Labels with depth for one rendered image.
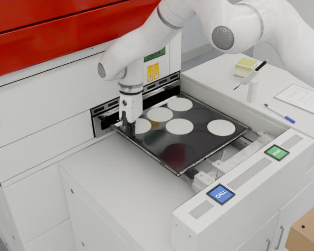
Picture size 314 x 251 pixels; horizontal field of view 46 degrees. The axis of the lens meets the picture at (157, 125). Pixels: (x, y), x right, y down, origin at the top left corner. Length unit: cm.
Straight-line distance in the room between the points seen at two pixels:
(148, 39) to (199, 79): 53
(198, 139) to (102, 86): 39
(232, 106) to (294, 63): 64
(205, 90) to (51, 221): 80
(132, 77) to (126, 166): 33
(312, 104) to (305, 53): 65
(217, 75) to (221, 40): 77
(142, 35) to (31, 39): 30
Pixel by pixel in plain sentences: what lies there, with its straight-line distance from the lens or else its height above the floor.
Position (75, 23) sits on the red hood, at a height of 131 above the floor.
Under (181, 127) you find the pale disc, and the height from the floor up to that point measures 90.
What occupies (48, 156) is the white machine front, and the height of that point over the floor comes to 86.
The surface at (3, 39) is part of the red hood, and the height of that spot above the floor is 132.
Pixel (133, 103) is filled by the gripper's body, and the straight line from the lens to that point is 121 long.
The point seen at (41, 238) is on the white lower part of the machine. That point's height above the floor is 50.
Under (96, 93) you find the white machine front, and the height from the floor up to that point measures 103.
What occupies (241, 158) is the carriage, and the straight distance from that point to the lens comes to 127.
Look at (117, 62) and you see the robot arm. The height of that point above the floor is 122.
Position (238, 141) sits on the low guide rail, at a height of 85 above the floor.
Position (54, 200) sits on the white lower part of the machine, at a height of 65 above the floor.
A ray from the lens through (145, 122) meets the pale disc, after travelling 137.
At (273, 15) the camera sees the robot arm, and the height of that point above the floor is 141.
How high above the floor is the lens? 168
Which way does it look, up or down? 35 degrees down
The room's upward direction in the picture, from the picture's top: 1 degrees counter-clockwise
